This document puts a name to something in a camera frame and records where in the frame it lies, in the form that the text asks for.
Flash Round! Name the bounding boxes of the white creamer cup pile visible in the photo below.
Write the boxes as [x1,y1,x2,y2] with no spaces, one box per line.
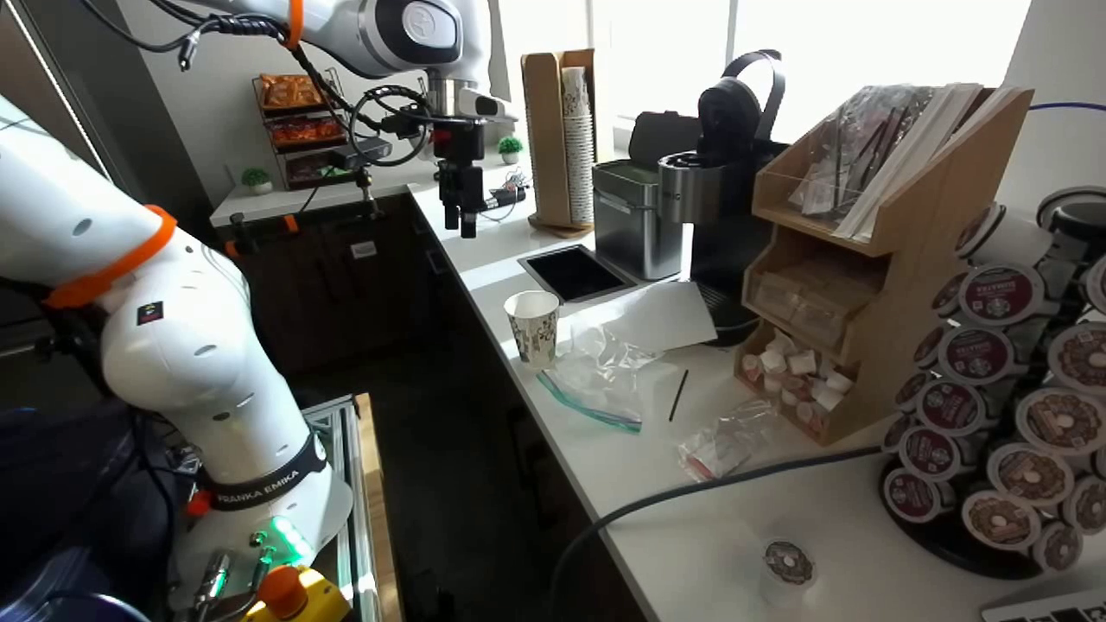
[740,330,858,440]

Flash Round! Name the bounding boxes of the patterned white paper cup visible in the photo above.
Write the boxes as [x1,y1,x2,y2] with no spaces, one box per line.
[503,286,563,369]

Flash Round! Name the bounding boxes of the clear wrapped packet stack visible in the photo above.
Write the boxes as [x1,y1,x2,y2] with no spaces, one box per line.
[787,80,990,242]

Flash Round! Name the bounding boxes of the clear green-seal zip bag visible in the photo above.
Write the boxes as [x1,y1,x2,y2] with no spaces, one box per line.
[533,324,684,440]

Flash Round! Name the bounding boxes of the dark blue bag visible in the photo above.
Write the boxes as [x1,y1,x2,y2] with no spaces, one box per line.
[0,394,186,622]

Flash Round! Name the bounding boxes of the yellow orange emergency stop button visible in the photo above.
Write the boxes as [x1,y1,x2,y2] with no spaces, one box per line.
[242,565,352,622]

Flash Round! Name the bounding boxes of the stack of paper cups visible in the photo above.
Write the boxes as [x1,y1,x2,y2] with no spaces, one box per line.
[558,64,597,229]

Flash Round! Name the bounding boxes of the thick black table cable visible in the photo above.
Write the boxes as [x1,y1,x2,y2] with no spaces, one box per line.
[546,441,891,622]

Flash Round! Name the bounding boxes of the thin blue cable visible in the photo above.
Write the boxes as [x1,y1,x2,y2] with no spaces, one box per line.
[1026,96,1106,119]

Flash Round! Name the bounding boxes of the black coffee pod carousel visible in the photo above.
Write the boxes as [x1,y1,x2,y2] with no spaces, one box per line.
[875,186,1106,584]

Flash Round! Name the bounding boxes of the small clear packet bag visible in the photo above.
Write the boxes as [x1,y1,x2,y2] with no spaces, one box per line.
[674,402,799,485]

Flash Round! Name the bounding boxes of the wooden condiment organizer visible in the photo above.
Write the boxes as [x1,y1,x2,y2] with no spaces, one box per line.
[733,80,1037,449]

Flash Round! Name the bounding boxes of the thin black stir stick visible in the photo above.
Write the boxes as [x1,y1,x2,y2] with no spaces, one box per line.
[667,368,692,424]

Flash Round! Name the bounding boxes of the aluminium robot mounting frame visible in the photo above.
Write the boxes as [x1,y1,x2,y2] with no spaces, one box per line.
[302,391,401,622]

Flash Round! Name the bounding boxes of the brown sugar packets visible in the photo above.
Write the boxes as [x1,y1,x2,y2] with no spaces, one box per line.
[754,273,849,346]

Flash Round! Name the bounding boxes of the dark wood cabinet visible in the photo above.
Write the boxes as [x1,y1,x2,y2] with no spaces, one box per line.
[222,193,462,383]

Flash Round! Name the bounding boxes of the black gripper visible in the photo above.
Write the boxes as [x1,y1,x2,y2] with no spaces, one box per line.
[429,114,492,242]

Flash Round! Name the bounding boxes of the black rectangular container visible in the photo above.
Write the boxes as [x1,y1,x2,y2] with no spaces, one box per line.
[625,108,707,170]

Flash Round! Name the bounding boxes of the snack display rack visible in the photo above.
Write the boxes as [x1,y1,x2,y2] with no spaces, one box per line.
[253,70,361,190]

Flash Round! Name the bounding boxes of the black pod coffee maker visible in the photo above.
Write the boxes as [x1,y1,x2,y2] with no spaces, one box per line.
[654,45,796,346]

